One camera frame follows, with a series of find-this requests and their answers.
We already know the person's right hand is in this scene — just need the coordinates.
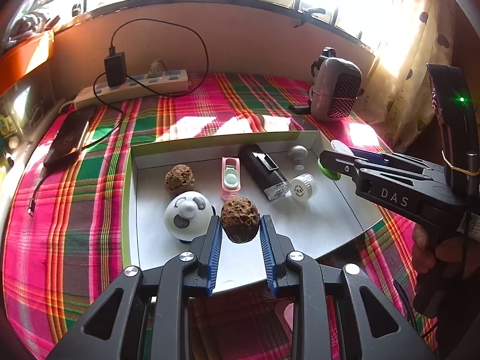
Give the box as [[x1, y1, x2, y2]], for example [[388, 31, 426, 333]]
[[412, 224, 463, 274]]

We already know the round white green suction holder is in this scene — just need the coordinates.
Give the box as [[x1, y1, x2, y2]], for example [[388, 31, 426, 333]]
[[318, 140, 358, 183]]

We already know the white panda-shaped gadget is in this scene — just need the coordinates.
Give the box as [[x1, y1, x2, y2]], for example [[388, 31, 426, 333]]
[[163, 191, 216, 243]]

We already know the pink oblong case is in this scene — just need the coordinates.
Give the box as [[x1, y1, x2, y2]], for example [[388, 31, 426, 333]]
[[275, 299, 295, 341]]

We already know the pink white clip device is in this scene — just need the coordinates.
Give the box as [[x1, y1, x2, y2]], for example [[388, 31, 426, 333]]
[[220, 157, 241, 202]]

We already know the black charger adapter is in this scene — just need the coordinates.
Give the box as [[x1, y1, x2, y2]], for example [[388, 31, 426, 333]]
[[104, 46, 127, 88]]

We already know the orange planter tray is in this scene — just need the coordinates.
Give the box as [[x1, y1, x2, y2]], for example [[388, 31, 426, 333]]
[[0, 30, 55, 94]]

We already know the cream patterned curtain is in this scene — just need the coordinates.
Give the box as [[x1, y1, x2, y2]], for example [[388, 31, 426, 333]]
[[355, 0, 457, 152]]

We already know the grey mesh portable speaker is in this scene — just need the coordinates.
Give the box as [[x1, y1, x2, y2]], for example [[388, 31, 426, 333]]
[[309, 47, 362, 122]]

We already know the green shallow cardboard box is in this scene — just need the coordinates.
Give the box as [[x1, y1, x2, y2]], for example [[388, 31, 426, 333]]
[[120, 132, 382, 292]]

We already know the plaid pink green bedsheet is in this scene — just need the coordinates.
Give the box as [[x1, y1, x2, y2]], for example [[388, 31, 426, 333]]
[[1, 73, 416, 359]]

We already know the white mushroom-shaped knob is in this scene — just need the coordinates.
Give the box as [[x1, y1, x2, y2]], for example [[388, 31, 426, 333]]
[[287, 145, 308, 171]]

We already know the brown wrinkled walnut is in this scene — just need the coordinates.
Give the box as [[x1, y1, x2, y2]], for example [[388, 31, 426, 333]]
[[220, 197, 260, 244]]

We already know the beige power strip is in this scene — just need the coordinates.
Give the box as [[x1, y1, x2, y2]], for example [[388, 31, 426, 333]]
[[73, 69, 189, 110]]

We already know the black charging cable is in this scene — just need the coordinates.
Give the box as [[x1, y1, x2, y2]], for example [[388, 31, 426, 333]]
[[28, 17, 210, 216]]

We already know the black smartphone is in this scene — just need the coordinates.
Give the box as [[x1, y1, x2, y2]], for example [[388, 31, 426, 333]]
[[43, 105, 97, 171]]

